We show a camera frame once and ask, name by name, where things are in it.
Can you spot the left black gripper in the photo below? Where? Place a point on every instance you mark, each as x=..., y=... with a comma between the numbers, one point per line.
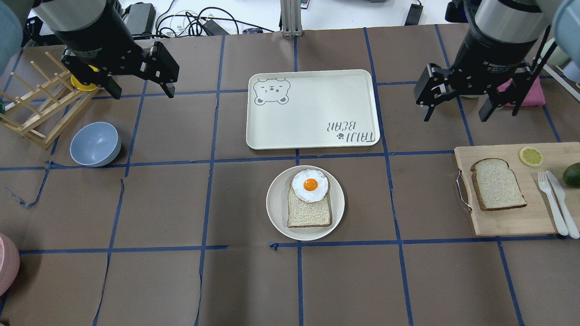
x=96, y=40

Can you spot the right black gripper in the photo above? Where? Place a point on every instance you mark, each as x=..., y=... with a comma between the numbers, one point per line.
x=488, y=56

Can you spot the bread slice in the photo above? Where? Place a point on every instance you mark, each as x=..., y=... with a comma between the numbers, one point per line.
x=302, y=214
x=496, y=185

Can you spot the cream round plate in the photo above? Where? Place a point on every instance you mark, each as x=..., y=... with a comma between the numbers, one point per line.
x=277, y=205

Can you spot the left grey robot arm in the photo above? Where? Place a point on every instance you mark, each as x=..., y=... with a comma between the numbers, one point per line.
x=100, y=46

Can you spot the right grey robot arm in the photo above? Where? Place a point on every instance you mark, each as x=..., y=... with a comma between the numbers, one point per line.
x=557, y=23

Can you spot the yellow cup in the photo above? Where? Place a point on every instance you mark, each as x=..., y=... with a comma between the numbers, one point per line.
x=84, y=86

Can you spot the black power adapter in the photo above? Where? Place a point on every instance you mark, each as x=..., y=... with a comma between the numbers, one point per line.
x=139, y=18

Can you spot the pink cloth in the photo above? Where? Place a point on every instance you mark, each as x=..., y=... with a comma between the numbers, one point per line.
x=535, y=96

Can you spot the blue bowl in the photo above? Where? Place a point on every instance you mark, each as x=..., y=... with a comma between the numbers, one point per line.
x=95, y=145

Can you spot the lemon slice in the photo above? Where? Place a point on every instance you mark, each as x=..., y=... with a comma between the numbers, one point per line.
x=531, y=156

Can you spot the wooden dish rack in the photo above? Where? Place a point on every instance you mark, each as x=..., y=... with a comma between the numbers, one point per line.
x=26, y=113

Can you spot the white plastic fork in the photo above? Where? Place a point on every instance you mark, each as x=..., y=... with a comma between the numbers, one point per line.
x=546, y=188

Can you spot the green avocado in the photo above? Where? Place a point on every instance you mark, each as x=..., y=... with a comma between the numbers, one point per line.
x=571, y=175

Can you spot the white plastic knife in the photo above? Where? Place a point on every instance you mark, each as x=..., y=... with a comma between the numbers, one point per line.
x=573, y=231

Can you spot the wooden cutting board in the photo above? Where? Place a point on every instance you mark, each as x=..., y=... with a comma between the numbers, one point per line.
x=535, y=218

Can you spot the cream bear tray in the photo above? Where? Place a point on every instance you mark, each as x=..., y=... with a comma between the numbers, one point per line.
x=300, y=110

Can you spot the fried egg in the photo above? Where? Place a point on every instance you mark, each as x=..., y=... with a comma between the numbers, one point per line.
x=310, y=185

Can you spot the pink bowl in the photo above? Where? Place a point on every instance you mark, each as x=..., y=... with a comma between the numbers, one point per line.
x=9, y=263

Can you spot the aluminium frame post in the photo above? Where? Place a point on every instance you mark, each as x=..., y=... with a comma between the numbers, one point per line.
x=291, y=19

